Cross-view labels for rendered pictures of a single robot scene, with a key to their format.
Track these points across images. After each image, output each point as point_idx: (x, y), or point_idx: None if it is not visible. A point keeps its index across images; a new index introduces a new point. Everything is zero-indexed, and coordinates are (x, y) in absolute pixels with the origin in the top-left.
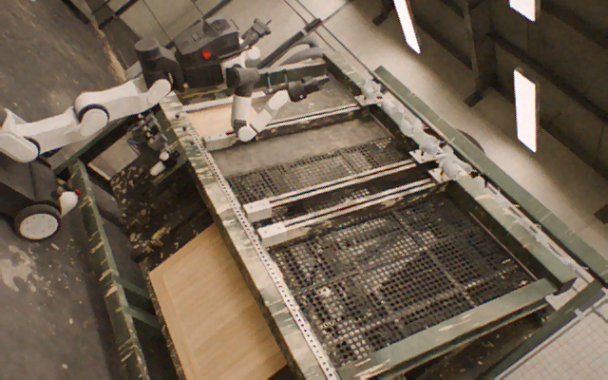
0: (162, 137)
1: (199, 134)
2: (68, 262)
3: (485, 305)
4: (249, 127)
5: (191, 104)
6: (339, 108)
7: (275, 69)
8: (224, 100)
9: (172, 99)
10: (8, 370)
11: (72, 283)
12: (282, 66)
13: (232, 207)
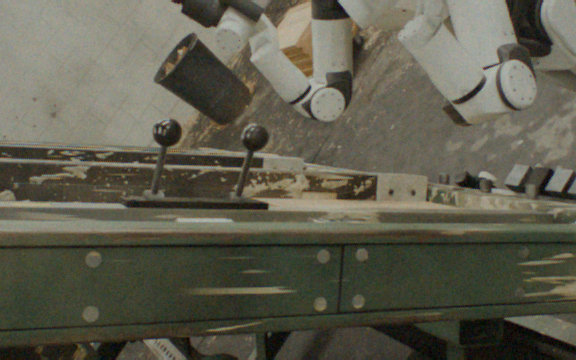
0: (513, 169)
1: (445, 206)
2: None
3: (4, 140)
4: (308, 77)
5: (527, 213)
6: None
7: (192, 223)
8: (419, 210)
9: None
10: (497, 180)
11: (559, 315)
12: (130, 227)
13: (321, 165)
